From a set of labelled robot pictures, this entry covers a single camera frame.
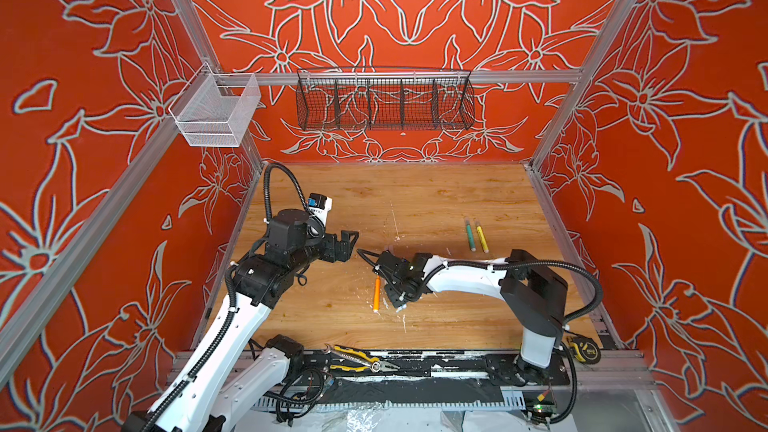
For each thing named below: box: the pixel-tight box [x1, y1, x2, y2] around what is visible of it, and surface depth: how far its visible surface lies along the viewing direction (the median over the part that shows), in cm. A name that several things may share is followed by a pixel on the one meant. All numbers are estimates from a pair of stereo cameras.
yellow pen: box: [476, 226, 489, 254], surface depth 99 cm
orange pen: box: [373, 275, 381, 313], surface depth 85 cm
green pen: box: [465, 218, 476, 252], surface depth 99 cm
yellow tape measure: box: [570, 336, 601, 365], surface depth 75 cm
